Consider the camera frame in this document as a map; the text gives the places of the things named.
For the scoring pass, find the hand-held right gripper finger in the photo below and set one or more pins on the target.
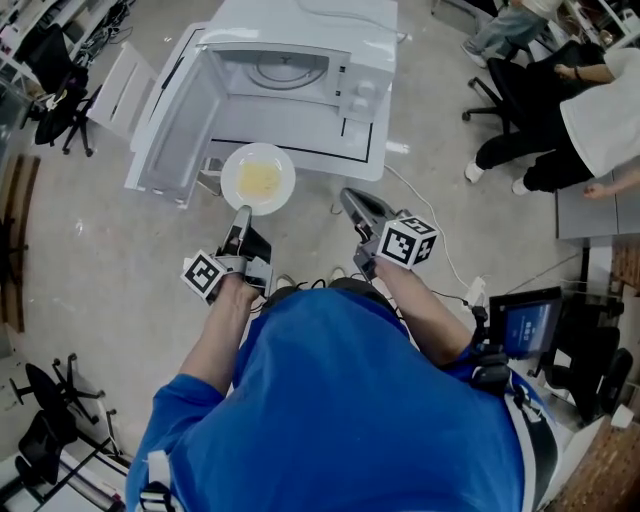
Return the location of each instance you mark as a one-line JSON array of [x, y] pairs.
[[375, 210], [356, 215]]

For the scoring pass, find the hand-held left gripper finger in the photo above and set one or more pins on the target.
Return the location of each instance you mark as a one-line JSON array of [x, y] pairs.
[[242, 222]]

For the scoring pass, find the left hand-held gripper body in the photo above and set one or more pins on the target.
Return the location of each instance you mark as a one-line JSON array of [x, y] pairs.
[[202, 277]]

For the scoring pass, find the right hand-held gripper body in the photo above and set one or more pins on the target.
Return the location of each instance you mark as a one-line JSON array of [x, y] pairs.
[[405, 242]]

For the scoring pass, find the white plate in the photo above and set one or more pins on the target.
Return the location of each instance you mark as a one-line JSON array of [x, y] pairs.
[[232, 195]]

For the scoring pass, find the pale yellow food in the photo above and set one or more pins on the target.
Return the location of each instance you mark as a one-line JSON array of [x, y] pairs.
[[258, 177]]

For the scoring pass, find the white microwave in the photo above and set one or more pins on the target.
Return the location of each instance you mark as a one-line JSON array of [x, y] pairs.
[[300, 30]]

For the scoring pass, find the person's left forearm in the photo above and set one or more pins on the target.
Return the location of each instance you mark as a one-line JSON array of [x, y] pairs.
[[220, 340]]

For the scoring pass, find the person's right forearm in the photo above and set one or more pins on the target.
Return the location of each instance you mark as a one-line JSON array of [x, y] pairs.
[[425, 320]]

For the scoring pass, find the glass microwave turntable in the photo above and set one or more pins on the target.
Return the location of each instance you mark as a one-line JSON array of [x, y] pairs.
[[287, 70]]

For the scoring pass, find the person's right white shoe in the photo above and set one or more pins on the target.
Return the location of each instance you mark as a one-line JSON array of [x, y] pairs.
[[338, 273]]

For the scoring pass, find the person's white shoe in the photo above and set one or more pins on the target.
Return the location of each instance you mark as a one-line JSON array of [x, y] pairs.
[[338, 273], [285, 281]]

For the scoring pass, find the black shorts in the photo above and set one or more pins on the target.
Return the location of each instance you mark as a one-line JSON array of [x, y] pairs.
[[350, 286]]

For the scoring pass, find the person's left white shoe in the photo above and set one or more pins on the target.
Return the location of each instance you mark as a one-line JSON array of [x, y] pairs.
[[285, 281]]

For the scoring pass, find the white table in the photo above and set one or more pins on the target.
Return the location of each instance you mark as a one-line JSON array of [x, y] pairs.
[[325, 145]]

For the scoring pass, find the white power strip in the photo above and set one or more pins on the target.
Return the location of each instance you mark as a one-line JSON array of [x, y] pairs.
[[476, 291]]

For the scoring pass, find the black tablet screen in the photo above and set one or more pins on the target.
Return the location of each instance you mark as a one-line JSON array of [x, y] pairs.
[[525, 325]]

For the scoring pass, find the white slatted chair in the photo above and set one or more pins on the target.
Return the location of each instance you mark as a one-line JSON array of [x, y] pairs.
[[122, 90]]

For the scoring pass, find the black office chair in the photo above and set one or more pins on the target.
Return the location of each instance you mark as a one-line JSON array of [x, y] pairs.
[[45, 385], [595, 370], [60, 100], [45, 445], [510, 85]]

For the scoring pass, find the blue shirt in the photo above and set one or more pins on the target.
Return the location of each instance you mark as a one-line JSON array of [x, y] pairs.
[[340, 415]]

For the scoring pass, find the grey cabinet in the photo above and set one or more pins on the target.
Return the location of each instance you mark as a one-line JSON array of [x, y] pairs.
[[590, 220]]

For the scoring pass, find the small white box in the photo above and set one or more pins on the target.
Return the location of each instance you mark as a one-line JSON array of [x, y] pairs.
[[622, 416]]

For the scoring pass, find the white metal shelf rack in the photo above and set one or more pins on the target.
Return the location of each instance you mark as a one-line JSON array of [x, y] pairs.
[[610, 20]]

